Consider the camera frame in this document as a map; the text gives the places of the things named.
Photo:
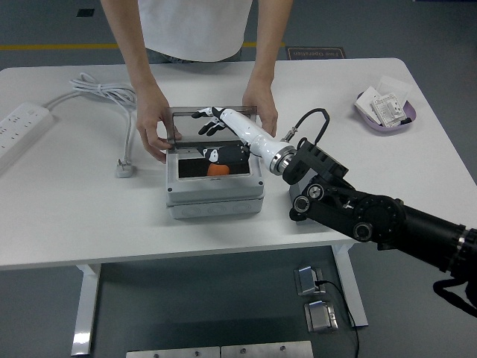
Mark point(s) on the white printed switch module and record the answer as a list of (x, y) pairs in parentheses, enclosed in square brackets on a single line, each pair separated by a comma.
[(387, 110)]

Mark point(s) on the orange cylindrical battery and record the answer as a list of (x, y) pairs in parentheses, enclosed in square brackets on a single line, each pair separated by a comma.
[(218, 170)]

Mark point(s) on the grey electrical enclosure box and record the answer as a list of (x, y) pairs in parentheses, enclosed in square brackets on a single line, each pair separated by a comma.
[(212, 194)]

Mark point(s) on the black floor sign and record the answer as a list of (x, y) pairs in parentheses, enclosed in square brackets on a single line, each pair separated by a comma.
[(315, 53)]

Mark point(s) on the metal base plate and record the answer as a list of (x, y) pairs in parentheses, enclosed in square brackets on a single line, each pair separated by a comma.
[(171, 353), (266, 350)]

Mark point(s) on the black floor hatch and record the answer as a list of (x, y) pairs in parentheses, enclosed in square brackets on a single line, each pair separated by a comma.
[(85, 13)]

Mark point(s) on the person's left hand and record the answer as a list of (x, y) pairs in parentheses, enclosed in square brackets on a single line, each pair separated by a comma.
[(261, 104)]

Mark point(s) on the tinted hinged box lid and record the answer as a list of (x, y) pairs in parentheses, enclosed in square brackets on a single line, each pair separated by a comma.
[(194, 128)]

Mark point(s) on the white table leg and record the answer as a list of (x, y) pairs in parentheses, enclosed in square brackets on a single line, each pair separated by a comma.
[(354, 291), (85, 309)]

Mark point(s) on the small black clip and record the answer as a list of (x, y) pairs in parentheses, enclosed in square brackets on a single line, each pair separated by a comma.
[(406, 121)]

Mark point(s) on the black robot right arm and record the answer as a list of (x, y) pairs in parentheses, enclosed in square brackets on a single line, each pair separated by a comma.
[(372, 216)]

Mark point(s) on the person's right forearm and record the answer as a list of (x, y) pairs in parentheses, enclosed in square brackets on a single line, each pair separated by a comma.
[(130, 48)]

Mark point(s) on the purple plastic tray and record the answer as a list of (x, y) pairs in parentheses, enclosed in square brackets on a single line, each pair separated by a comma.
[(384, 130)]

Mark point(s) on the silver floor socket box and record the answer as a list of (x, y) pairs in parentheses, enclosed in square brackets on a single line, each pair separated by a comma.
[(320, 317), (307, 279)]

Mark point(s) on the white power strip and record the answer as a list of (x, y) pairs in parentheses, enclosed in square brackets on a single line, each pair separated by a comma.
[(18, 127)]

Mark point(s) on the person's right hand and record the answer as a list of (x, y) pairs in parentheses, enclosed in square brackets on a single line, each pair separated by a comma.
[(153, 127)]

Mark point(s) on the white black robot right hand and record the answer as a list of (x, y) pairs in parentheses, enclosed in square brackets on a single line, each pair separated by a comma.
[(257, 139)]

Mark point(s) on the person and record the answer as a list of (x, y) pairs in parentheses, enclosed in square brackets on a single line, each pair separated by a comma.
[(194, 26)]

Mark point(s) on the person's left forearm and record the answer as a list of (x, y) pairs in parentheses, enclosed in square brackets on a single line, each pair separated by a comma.
[(266, 44)]

